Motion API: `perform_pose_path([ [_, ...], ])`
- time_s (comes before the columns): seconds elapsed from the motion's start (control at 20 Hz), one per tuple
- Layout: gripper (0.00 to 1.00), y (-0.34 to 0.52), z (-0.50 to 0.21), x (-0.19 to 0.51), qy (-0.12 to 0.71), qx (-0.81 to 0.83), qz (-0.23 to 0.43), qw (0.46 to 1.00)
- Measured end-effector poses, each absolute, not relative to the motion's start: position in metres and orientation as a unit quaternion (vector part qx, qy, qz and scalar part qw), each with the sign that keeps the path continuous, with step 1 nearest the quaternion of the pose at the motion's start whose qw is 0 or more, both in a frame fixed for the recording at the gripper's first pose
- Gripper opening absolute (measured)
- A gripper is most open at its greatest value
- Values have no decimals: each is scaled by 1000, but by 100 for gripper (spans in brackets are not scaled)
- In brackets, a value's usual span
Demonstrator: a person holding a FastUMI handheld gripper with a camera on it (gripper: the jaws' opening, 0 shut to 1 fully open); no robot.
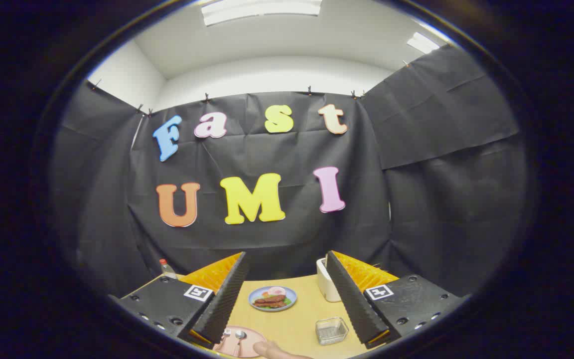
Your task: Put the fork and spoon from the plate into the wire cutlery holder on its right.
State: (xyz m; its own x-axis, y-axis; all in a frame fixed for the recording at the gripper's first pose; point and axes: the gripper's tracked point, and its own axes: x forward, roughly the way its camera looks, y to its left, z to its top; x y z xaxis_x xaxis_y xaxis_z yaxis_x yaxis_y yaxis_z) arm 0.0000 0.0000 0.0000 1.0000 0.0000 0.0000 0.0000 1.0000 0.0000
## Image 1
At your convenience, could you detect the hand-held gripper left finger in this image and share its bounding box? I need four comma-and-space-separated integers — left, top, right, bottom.
109, 252, 250, 350

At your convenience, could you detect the cream white toaster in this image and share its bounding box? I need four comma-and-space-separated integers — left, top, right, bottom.
316, 257, 342, 303

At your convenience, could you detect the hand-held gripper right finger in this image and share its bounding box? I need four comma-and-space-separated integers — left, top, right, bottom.
325, 250, 467, 350

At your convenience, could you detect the small ceiling light panel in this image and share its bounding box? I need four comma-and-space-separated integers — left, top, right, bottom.
407, 32, 440, 54

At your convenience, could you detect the metal wire basket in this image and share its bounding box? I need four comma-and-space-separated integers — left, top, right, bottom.
315, 317, 350, 346

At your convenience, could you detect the blue food plate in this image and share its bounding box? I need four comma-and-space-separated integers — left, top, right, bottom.
248, 286, 297, 312

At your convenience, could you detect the long ceiling light panel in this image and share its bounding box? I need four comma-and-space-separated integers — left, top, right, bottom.
201, 0, 322, 26

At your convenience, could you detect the pink round plate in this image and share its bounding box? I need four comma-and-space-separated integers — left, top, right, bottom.
213, 326, 268, 358

